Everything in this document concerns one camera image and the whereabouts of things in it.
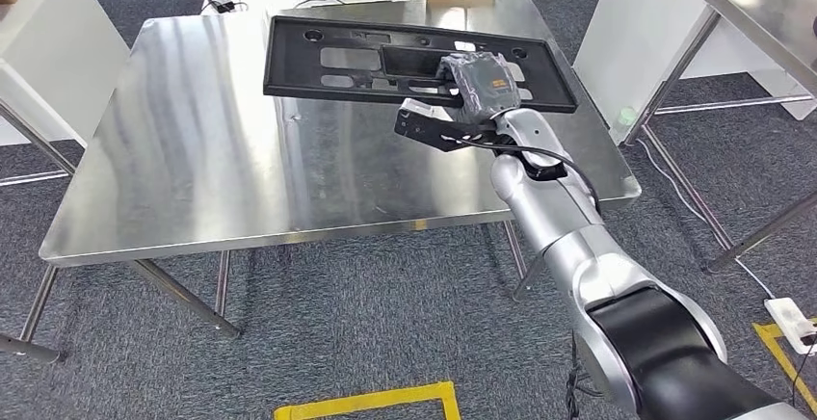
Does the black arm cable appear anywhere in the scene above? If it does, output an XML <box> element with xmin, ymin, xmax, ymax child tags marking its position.
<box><xmin>446</xmin><ymin>138</ymin><xmax>603</xmax><ymax>216</ymax></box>

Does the white panel board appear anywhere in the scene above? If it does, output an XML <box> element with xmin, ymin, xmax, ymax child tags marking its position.
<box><xmin>572</xmin><ymin>0</ymin><xmax>817</xmax><ymax>147</ymax></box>

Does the stainless steel workbench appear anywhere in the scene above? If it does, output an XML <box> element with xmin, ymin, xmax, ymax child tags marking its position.
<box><xmin>0</xmin><ymin>0</ymin><xmax>643</xmax><ymax>365</ymax></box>

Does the white cabinet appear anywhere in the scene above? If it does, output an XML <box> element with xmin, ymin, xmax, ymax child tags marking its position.
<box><xmin>0</xmin><ymin>0</ymin><xmax>132</xmax><ymax>148</ymax></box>

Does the black hanging cable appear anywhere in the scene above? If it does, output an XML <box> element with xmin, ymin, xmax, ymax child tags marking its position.
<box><xmin>565</xmin><ymin>333</ymin><xmax>604</xmax><ymax>420</ymax></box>

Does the stainless steel table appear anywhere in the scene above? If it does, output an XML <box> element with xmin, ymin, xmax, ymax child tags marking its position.
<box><xmin>621</xmin><ymin>0</ymin><xmax>817</xmax><ymax>276</ymax></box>

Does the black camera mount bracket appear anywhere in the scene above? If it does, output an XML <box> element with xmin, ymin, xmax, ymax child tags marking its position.
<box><xmin>393</xmin><ymin>107</ymin><xmax>506</xmax><ymax>153</ymax></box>

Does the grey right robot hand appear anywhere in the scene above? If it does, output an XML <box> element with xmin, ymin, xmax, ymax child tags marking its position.
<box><xmin>435</xmin><ymin>51</ymin><xmax>523</xmax><ymax>123</ymax></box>

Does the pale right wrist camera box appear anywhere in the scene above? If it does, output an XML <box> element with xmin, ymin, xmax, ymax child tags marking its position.
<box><xmin>398</xmin><ymin>97</ymin><xmax>436</xmax><ymax>120</ymax></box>

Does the white floor cable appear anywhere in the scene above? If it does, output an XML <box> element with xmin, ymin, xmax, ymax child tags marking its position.
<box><xmin>635</xmin><ymin>138</ymin><xmax>777</xmax><ymax>302</ymax></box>

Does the long black plastic panel part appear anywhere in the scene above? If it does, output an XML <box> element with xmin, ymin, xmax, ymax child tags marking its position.
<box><xmin>262</xmin><ymin>14</ymin><xmax>580</xmax><ymax>116</ymax></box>

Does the white power strip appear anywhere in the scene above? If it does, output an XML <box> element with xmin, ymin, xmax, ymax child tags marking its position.
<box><xmin>764</xmin><ymin>297</ymin><xmax>817</xmax><ymax>355</ymax></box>

